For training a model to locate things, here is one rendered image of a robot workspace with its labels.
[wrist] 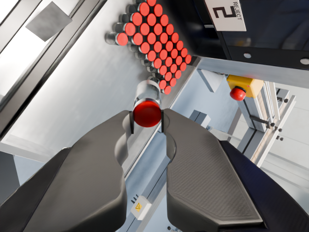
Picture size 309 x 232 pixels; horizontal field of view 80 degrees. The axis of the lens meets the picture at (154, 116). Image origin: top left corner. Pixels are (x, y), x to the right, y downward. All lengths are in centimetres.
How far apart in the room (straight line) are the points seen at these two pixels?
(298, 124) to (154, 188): 217
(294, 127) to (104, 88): 278
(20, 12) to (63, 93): 13
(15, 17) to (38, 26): 3
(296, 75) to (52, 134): 47
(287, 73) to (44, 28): 44
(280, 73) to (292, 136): 255
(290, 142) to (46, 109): 286
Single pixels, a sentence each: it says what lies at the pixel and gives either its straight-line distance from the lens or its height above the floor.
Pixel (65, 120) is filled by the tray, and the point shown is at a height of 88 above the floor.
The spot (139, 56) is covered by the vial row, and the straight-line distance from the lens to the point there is 40.
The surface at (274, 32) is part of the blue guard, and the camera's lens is 39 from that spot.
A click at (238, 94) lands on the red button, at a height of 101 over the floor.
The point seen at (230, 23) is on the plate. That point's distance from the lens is 40.
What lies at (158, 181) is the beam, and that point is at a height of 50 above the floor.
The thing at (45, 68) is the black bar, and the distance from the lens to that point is 33.
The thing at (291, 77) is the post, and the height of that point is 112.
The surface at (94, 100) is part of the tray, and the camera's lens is 39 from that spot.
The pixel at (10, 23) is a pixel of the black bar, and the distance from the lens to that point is 33.
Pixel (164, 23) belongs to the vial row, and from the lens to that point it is 40.
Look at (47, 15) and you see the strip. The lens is 31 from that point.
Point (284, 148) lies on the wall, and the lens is 299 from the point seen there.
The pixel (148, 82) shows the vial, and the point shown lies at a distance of 16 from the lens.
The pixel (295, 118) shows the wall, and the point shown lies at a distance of 301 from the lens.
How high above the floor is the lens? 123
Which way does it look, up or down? 44 degrees down
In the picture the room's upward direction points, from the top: 117 degrees clockwise
